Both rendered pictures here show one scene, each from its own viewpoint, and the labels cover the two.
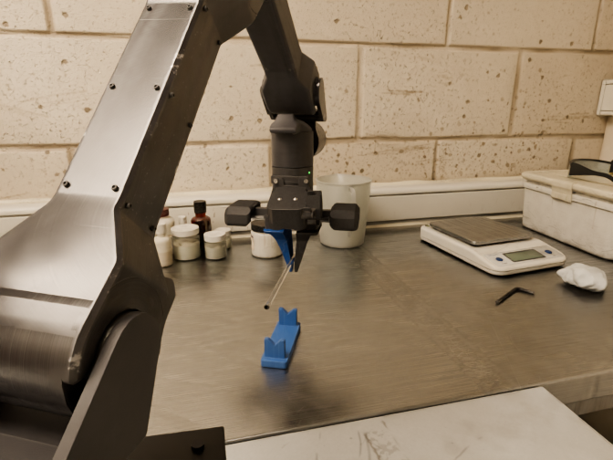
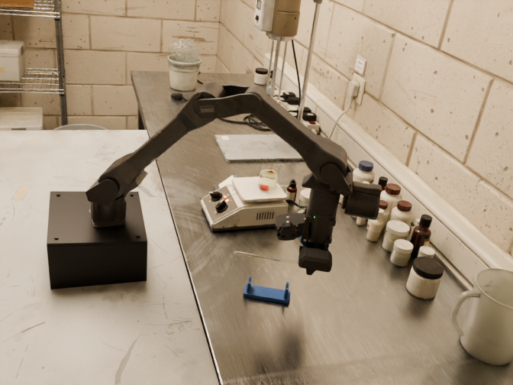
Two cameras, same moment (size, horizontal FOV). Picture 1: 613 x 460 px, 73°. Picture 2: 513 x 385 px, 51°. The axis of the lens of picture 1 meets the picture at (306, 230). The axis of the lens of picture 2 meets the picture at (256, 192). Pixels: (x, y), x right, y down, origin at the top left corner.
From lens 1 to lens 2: 1.02 m
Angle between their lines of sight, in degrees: 77
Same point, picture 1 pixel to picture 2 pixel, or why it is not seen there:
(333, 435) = (191, 310)
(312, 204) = (281, 228)
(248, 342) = (269, 282)
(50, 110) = (417, 101)
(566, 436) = not seen: outside the picture
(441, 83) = not seen: outside the picture
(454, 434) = (187, 354)
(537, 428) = not seen: outside the picture
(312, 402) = (214, 305)
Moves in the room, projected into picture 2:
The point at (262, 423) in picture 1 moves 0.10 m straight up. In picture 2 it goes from (201, 288) to (204, 249)
